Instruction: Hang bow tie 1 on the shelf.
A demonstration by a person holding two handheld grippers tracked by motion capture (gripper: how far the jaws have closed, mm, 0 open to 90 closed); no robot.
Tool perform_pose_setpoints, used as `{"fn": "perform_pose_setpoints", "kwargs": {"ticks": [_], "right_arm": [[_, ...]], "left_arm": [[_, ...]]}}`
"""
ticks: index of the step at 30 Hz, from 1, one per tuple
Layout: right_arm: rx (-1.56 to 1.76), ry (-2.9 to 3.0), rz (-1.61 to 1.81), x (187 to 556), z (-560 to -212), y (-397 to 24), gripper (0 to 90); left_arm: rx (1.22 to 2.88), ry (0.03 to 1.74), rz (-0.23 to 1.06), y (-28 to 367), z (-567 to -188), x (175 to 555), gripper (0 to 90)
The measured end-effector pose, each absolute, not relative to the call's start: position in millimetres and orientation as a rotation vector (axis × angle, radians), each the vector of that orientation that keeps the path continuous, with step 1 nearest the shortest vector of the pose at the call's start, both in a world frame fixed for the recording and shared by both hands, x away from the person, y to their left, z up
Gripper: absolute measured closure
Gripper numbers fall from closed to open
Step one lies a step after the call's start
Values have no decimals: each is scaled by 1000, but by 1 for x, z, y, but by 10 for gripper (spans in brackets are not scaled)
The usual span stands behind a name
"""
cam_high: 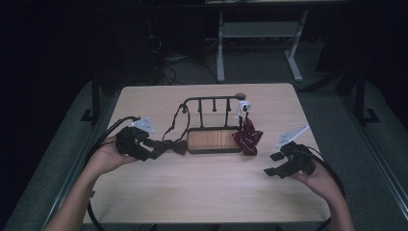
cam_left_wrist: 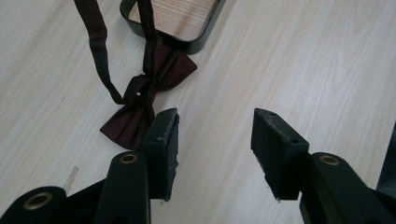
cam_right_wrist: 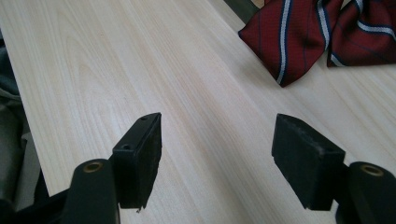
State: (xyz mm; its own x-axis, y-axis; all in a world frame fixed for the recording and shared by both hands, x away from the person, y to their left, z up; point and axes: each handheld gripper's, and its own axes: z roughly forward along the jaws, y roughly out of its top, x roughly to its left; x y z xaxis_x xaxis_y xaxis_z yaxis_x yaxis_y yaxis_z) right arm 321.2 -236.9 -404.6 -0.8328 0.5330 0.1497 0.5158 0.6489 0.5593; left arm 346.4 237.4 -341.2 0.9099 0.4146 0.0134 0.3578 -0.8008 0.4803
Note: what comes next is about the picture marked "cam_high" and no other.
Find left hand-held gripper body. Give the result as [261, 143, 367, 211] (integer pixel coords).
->
[115, 115, 156, 162]

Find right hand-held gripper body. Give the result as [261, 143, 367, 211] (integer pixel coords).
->
[276, 124, 317, 179]

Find dark red bow tie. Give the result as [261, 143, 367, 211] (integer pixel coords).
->
[161, 104, 191, 157]

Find red striped bow tie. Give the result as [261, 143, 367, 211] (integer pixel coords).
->
[233, 116, 264, 157]

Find black rack with wooden tray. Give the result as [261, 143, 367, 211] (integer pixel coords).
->
[181, 92, 248, 156]

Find person's right hand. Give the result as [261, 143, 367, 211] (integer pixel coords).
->
[296, 160, 340, 201]

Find person's left hand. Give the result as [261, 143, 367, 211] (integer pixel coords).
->
[85, 135, 139, 177]

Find black metal stand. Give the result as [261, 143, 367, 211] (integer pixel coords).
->
[80, 71, 101, 123]
[351, 68, 382, 125]

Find white plastic clasp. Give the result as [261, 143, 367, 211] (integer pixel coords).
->
[235, 99, 253, 120]

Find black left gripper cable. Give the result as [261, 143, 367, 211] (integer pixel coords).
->
[84, 115, 141, 231]

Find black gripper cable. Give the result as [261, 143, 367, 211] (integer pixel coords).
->
[302, 145, 347, 231]
[84, 115, 141, 231]

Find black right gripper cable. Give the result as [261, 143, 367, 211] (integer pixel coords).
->
[302, 145, 347, 231]

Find black floor cables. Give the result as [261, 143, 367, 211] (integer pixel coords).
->
[153, 33, 219, 86]

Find white metal table frame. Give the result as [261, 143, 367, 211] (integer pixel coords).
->
[215, 9, 310, 84]

